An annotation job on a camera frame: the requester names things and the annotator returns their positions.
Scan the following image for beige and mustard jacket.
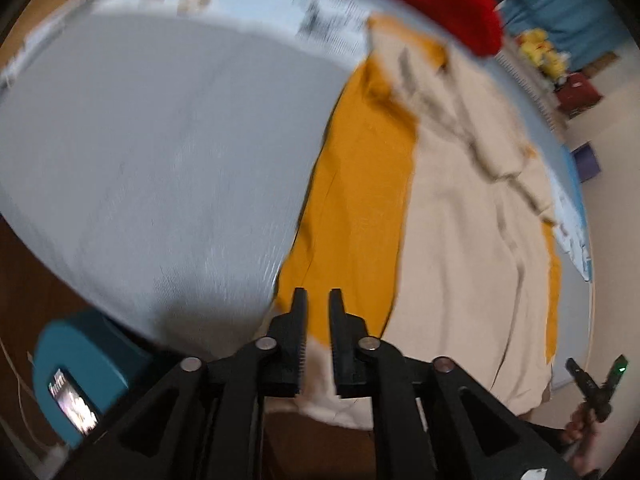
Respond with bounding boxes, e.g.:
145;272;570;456
267;14;561;430

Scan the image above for person's right hand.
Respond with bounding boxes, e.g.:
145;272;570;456
561;403;601;477

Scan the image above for grey bed mattress sheet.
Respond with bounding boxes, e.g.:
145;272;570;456
0;0;597;391

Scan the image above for teal box with screen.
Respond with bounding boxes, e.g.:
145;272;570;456
32;309;154;448

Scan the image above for purple paper bag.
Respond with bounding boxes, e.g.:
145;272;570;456
572;142;601;183

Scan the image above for dark red plush cushion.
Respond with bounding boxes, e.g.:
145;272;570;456
555;72;603;117

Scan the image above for yellow plush toys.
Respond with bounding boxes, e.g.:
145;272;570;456
516;28;570;84

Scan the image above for blue curtain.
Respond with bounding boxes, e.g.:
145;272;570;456
500;0;631;70

